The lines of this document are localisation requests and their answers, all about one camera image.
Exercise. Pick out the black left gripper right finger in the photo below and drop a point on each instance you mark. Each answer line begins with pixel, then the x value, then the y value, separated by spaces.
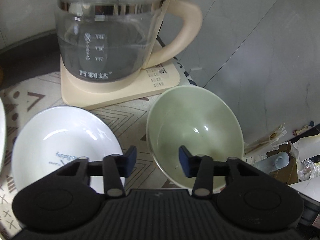
pixel 204 169

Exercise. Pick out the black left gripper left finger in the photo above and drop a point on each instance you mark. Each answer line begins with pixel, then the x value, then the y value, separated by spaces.
pixel 111 168

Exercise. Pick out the pale green bowl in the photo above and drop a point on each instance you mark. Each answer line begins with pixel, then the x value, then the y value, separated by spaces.
pixel 196 118

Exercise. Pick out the white plate bakery print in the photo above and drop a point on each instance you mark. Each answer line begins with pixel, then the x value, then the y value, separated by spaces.
pixel 55 137

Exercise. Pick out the white plate sweet print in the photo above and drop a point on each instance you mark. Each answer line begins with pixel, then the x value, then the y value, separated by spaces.
pixel 3 133

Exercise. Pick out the white utensil holder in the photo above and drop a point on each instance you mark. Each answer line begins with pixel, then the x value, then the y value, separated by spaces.
pixel 255 153

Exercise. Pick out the cardboard box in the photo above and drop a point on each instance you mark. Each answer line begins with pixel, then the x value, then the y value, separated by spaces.
pixel 288 174

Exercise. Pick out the cream kettle heating base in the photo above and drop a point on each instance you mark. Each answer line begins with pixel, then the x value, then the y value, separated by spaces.
pixel 146 82

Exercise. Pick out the glass kettle cream handle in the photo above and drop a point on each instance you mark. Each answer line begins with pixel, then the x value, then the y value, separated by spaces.
pixel 108 40

